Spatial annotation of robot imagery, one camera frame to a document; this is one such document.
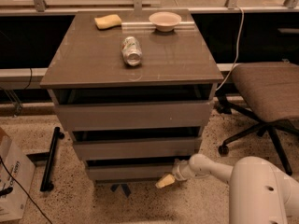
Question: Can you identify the white bowl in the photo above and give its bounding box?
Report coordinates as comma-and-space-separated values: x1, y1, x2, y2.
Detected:
149, 12, 181, 32

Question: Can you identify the grey drawer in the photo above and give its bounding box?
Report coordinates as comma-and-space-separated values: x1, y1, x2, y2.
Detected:
54, 102, 213, 132
73, 137, 202, 161
86, 163, 172, 181

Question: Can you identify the grey drawer cabinet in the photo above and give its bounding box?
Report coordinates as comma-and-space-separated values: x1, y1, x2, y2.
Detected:
41, 10, 222, 172

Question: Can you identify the black metal stand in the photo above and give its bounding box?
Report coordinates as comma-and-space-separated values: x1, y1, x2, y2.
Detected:
27, 127, 64, 192

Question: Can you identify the white cardboard box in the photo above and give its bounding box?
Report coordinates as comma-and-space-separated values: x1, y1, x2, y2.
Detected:
0, 129, 35, 221

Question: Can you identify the black cable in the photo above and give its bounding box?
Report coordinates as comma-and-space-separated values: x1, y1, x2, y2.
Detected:
0, 154, 54, 224

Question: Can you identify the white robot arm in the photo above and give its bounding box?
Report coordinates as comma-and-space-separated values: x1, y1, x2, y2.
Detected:
156, 154, 299, 224

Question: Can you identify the metal window railing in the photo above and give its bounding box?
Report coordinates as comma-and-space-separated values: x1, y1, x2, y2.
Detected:
0, 0, 299, 17

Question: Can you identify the crushed soda can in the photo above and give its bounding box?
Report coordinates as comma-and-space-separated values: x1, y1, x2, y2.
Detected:
121, 36, 142, 66

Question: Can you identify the grey office chair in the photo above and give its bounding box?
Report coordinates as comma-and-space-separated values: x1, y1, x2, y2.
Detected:
216, 62, 299, 175

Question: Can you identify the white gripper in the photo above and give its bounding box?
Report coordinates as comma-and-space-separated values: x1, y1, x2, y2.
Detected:
155, 160, 191, 189

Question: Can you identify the yellow sponge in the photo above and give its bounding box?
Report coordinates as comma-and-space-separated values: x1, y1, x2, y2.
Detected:
94, 14, 121, 30

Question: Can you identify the white cable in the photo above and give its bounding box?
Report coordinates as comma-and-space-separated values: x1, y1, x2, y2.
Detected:
215, 6, 246, 92

